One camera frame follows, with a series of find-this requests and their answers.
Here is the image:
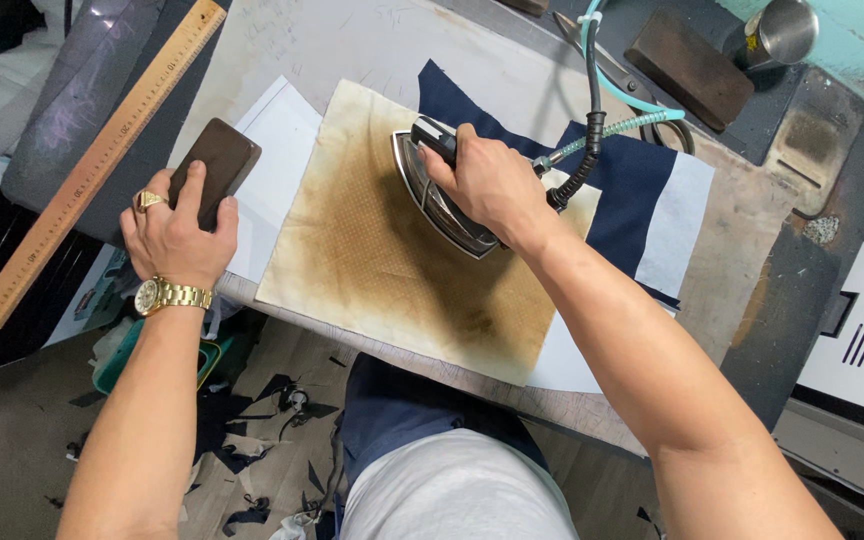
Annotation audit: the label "white interfacing sheet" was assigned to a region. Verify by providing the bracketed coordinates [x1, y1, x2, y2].
[525, 150, 717, 395]

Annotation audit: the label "dark brown wooden pressing block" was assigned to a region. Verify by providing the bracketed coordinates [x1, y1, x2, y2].
[168, 117, 263, 233]

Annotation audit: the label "person's white shirt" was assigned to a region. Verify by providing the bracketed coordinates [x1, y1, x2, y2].
[338, 427, 580, 540]

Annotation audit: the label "person's left hand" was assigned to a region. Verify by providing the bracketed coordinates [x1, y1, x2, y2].
[119, 159, 240, 292]

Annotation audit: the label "scorched beige pressing cloth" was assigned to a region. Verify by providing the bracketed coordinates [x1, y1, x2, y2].
[255, 78, 603, 387]

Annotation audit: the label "white vented machine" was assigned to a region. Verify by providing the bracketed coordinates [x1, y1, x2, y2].
[796, 236, 864, 425]

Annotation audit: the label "grey sleeve board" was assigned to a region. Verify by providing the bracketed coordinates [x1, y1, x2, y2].
[0, 0, 234, 249]

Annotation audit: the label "steel steam iron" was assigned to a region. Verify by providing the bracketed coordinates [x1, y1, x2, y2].
[390, 115, 508, 261]

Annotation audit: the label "black coiled iron cord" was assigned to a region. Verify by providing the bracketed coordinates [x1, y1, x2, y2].
[546, 18, 609, 213]

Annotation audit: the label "fabric scraps heap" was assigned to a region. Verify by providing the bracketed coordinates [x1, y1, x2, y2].
[42, 352, 351, 540]

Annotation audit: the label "teal steam hose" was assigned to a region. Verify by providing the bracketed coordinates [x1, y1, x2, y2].
[533, 0, 687, 172]

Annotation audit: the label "gold wristwatch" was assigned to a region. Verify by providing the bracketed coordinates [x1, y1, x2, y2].
[133, 276, 214, 318]

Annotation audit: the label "steel cup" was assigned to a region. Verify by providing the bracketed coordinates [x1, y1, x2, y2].
[735, 0, 820, 73]

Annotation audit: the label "person's right hand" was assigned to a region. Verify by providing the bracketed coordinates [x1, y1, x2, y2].
[417, 123, 562, 249]

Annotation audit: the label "navy blue fabric piece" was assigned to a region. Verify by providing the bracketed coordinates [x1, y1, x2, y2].
[417, 59, 682, 310]

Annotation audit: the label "wooden ruler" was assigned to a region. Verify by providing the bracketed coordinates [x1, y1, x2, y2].
[0, 0, 228, 331]

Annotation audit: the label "dark iron rest pad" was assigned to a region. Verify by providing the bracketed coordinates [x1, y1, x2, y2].
[764, 66, 864, 220]

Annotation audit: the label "large tailor scissors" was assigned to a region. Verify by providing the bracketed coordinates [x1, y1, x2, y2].
[552, 10, 696, 157]

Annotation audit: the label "person's blue trousers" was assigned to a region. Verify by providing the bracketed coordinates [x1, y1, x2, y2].
[334, 352, 552, 540]

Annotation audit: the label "white paper pattern sheet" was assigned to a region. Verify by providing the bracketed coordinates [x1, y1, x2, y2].
[223, 75, 324, 285]

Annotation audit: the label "large brown wooden block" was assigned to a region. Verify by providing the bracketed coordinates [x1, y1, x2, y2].
[624, 9, 756, 133]

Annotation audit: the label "green plastic bin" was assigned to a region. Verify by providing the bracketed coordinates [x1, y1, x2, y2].
[92, 318, 223, 396]

